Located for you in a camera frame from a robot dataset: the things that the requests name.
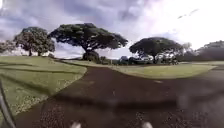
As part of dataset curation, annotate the dark asphalt path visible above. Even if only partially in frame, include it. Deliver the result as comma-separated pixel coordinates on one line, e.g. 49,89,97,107
0,61,224,128

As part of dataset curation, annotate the wide umbrella-shaped tree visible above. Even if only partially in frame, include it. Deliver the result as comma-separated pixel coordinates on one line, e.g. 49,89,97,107
47,22,129,63

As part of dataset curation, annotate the dark umbrella-shaped tree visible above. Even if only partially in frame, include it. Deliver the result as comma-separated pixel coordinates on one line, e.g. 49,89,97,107
128,36,184,65

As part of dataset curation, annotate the green grass lawn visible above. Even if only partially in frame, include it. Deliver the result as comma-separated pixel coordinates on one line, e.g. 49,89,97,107
0,54,88,124
61,59,218,80

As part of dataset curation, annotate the robot's own part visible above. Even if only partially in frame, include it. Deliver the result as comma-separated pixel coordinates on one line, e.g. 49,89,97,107
69,121,82,128
141,121,154,128

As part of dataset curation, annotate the rounded leafy tree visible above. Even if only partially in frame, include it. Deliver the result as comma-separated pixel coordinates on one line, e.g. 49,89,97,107
13,26,56,57

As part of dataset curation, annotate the group of dark trees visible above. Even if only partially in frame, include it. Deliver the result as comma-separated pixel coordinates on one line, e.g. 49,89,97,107
181,39,224,63

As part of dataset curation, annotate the small low tree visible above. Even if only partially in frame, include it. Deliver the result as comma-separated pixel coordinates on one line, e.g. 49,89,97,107
0,39,17,55

